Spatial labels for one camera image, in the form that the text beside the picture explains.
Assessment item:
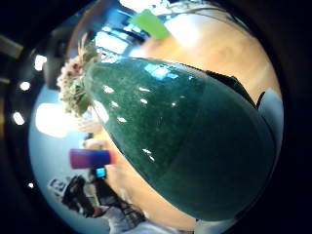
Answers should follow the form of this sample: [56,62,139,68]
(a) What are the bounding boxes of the dark green glazed vase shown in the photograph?
[83,57,281,222]

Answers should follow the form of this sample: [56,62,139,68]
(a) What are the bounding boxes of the green paper sheet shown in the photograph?
[129,9,171,41]

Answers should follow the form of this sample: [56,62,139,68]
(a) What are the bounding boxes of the pink and green flower bunch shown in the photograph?
[56,33,102,118]

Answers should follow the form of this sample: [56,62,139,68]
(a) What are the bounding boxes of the purple and red cylinder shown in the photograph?
[69,148,117,171]

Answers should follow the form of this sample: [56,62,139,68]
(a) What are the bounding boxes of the white marker cube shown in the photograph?
[47,177,69,197]

